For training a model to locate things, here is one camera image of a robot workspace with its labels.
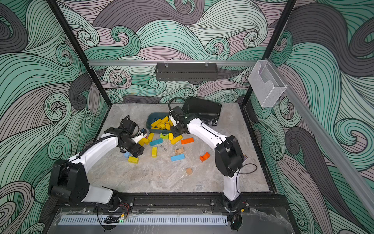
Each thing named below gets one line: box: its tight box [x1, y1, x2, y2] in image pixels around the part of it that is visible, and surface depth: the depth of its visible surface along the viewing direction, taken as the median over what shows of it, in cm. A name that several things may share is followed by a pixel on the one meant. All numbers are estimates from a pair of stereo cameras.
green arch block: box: [159, 133, 169, 140], surface depth 100 cm
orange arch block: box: [199, 152, 211, 163], surface depth 91 cm
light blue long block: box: [170, 154, 186, 162], surface depth 92 cm
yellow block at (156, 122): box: [150, 118, 162, 128], surface depth 109 cm
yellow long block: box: [170, 135, 184, 145], surface depth 100 cm
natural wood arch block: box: [174, 146, 185, 156], surface depth 94 cm
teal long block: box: [149, 138, 164, 147], surface depth 100 cm
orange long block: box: [180, 137, 195, 145], surface depth 100 cm
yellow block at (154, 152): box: [151, 147, 158, 158], surface depth 92 cm
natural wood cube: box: [186, 167, 193, 176], surface depth 86 cm
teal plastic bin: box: [146, 111, 172, 134], surface depth 109 cm
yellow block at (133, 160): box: [127, 156, 139, 164], surface depth 89 cm
